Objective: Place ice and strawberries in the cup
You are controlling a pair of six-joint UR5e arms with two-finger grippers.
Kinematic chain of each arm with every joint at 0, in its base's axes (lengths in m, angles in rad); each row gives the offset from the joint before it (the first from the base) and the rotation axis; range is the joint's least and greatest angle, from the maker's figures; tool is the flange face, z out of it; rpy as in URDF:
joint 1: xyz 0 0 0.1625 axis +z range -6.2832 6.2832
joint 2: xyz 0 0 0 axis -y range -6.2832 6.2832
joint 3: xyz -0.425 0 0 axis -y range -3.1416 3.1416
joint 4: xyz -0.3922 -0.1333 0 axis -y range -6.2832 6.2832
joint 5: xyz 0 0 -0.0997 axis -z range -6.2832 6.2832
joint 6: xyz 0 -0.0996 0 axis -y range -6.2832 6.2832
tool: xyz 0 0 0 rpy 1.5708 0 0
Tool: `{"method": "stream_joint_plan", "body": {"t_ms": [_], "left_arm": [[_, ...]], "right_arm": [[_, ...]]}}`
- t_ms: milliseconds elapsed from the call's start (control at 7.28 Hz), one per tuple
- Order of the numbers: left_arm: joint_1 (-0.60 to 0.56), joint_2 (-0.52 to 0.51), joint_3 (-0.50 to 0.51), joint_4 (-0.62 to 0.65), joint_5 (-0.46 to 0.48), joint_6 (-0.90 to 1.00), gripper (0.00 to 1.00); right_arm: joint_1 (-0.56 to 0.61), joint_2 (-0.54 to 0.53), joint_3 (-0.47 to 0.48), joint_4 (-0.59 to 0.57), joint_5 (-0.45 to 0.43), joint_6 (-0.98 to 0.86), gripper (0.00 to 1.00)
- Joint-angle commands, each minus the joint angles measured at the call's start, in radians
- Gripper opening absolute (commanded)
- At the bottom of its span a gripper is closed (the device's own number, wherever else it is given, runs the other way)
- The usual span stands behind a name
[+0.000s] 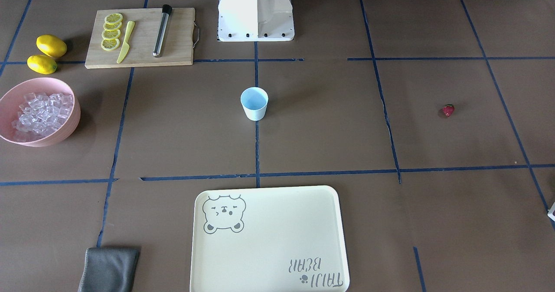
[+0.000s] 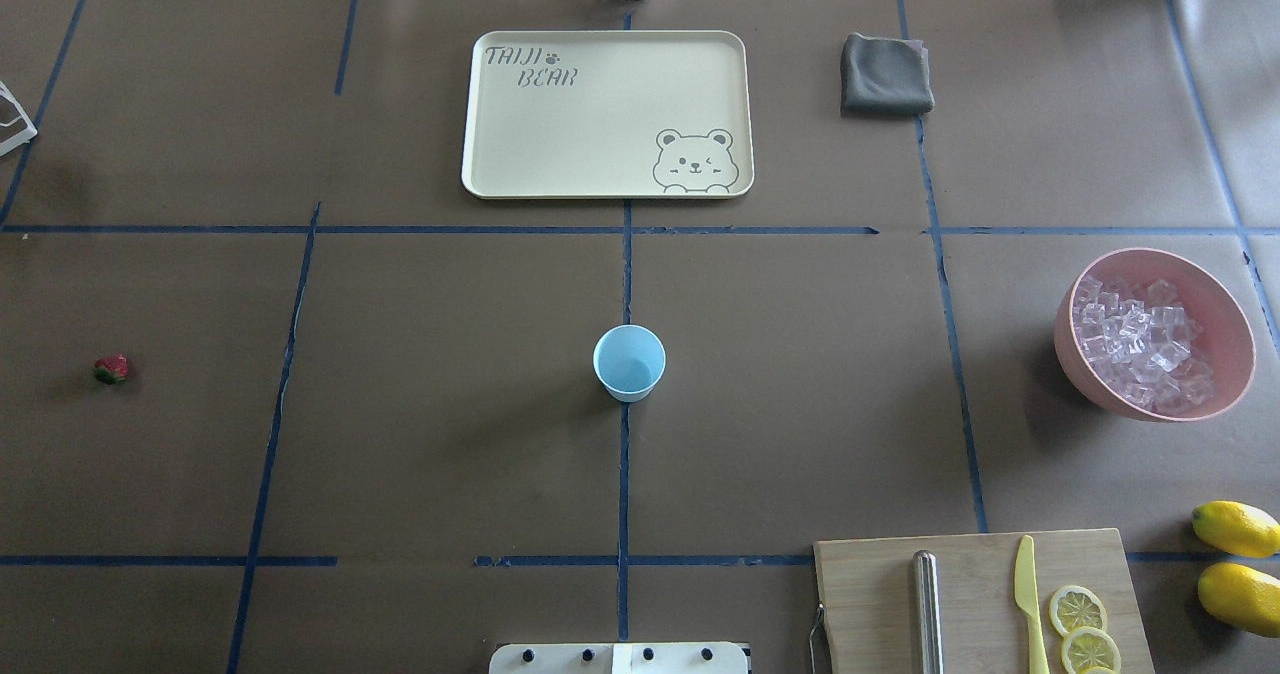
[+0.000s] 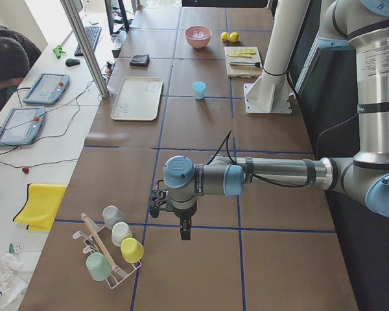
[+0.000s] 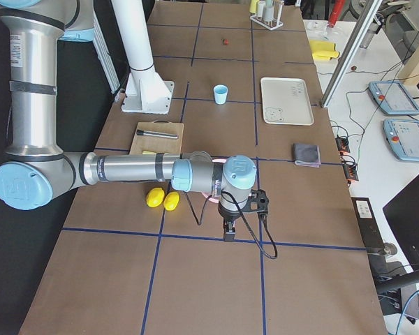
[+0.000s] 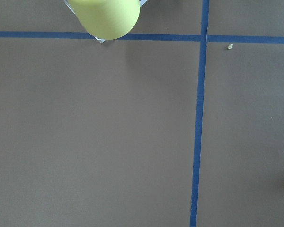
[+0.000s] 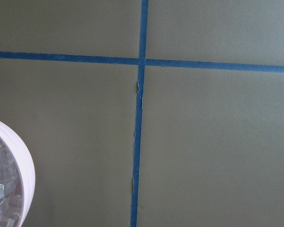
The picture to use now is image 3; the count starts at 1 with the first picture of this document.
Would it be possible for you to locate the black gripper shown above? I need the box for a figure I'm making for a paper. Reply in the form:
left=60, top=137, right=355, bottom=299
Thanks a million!
left=149, top=179, right=197, bottom=240

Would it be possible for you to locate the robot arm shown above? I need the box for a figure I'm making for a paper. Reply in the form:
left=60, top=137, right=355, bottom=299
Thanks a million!
left=149, top=1, right=389, bottom=240

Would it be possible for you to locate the yellow cup on rack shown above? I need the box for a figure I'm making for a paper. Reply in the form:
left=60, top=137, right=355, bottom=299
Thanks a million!
left=121, top=237, right=144, bottom=264

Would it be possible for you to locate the white cup on rack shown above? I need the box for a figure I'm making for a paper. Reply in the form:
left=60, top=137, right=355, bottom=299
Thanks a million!
left=112, top=222, right=133, bottom=247

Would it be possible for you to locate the grey cup on rack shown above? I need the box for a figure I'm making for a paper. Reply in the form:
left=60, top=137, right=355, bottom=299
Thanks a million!
left=102, top=205, right=126, bottom=230

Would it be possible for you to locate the mint green cup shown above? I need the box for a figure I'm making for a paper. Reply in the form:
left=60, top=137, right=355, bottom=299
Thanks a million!
left=86, top=252, right=112, bottom=281

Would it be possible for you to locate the light blue plastic cup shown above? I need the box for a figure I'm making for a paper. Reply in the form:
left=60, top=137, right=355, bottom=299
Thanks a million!
left=192, top=81, right=206, bottom=100

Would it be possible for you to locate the pile of clear ice cubes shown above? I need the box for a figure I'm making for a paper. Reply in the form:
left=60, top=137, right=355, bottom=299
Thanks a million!
left=191, top=30, right=206, bottom=40

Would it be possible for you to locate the cream bear tray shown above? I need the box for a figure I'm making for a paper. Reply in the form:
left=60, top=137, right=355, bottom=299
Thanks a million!
left=110, top=76, right=163, bottom=121

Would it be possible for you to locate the yellow microfiber cloth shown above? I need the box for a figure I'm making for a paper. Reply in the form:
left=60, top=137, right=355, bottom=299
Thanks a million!
left=13, top=183, right=67, bottom=231

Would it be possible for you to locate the dark grey folded cloth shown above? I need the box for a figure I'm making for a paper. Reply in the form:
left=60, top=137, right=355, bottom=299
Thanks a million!
left=129, top=54, right=150, bottom=67

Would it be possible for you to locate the wooden cutting board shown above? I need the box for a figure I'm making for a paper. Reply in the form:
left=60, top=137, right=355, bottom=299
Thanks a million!
left=224, top=47, right=263, bottom=78

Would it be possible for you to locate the steel muddler black tip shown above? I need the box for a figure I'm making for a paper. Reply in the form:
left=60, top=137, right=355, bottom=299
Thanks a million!
left=229, top=61, right=261, bottom=68

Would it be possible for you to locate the lemon slice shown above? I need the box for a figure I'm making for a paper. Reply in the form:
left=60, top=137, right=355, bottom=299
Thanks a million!
left=233, top=49, right=257, bottom=57

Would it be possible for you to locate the pink bowl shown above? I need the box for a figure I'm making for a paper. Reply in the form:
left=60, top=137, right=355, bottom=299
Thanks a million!
left=185, top=25, right=212, bottom=49

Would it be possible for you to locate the crumpled white plastic wrap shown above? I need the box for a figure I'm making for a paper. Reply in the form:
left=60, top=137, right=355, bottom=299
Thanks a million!
left=0, top=253, right=27, bottom=308

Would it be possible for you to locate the blue teach pendant near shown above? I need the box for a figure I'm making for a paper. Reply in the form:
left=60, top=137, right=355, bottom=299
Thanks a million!
left=0, top=106, right=45, bottom=146

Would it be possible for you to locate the blue teach pendant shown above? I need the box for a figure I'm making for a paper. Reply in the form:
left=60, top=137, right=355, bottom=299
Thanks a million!
left=23, top=73, right=70, bottom=105
left=0, top=106, right=45, bottom=146

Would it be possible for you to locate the whole lemon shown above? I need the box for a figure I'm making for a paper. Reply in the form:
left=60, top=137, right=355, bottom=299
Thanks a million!
left=220, top=32, right=230, bottom=42
left=228, top=32, right=239, bottom=43

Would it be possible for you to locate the blue teach pendant far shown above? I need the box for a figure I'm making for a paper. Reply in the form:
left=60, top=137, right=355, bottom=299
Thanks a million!
left=23, top=73, right=70, bottom=105

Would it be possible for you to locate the black computer mouse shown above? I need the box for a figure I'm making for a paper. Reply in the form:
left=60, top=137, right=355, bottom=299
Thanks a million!
left=65, top=58, right=80, bottom=67

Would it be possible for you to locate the black keyboard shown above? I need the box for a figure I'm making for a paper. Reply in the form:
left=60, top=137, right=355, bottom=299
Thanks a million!
left=74, top=25, right=102, bottom=56

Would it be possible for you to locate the green plastic clamp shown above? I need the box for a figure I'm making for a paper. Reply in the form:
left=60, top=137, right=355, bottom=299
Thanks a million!
left=53, top=45, right=66, bottom=59

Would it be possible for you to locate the seated person dark jacket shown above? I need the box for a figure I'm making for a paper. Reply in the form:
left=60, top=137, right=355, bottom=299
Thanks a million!
left=0, top=25, right=41, bottom=111

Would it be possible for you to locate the wooden rack handle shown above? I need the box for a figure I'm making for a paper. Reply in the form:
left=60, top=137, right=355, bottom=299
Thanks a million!
left=81, top=213, right=119, bottom=273

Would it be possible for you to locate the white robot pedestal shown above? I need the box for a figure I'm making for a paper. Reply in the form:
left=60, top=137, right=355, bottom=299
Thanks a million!
left=244, top=0, right=310, bottom=114

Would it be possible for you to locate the aluminium frame post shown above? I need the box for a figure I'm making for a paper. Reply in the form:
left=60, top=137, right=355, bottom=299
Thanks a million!
left=60, top=0, right=110, bottom=98

